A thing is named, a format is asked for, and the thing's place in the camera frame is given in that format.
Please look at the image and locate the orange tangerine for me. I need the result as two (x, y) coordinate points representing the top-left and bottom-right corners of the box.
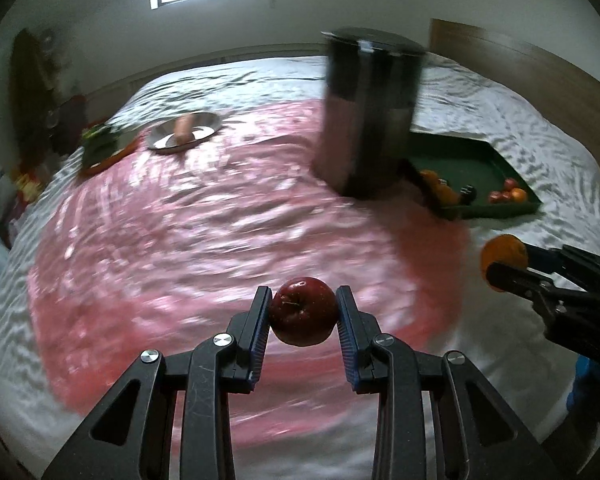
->
(480, 234), (529, 292)

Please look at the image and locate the small orange fruit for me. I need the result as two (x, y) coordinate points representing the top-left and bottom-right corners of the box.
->
(509, 188), (528, 204)

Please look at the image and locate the dark red tomato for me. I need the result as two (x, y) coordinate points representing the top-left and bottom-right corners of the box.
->
(488, 191), (513, 204)

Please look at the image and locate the dark purple plum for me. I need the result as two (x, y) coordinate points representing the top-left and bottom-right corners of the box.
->
(458, 185), (478, 206)

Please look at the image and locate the large orange mandarin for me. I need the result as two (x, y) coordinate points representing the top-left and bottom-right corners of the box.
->
(432, 183), (460, 207)

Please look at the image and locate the red round fruit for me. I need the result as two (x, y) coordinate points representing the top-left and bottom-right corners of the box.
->
(268, 276), (339, 347)

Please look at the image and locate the red apple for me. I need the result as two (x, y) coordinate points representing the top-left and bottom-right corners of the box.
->
(503, 178), (519, 192)

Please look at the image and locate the blue gloved right hand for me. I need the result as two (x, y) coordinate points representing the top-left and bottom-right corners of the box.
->
(567, 356), (600, 428)

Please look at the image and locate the green square tray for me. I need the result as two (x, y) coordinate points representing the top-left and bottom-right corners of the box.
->
(407, 132), (542, 219)

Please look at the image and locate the wooden headboard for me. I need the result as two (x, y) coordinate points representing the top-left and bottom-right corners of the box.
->
(429, 18), (600, 165)

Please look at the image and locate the pink plastic sheet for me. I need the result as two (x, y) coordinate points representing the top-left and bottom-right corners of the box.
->
(26, 97), (474, 449)

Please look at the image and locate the black cylindrical trash bin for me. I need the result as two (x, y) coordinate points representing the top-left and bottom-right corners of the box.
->
(312, 27), (426, 200)

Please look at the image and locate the orange tray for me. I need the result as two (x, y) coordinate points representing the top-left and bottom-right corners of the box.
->
(80, 136), (140, 178)

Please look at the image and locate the green leafy vegetable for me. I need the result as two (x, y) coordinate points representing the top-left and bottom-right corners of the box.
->
(81, 122), (123, 168)

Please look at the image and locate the silver metal plate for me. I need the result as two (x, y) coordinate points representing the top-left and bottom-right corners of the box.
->
(146, 112), (223, 155)

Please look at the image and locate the brown hanging coat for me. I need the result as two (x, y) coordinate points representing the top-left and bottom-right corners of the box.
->
(8, 28), (58, 168)

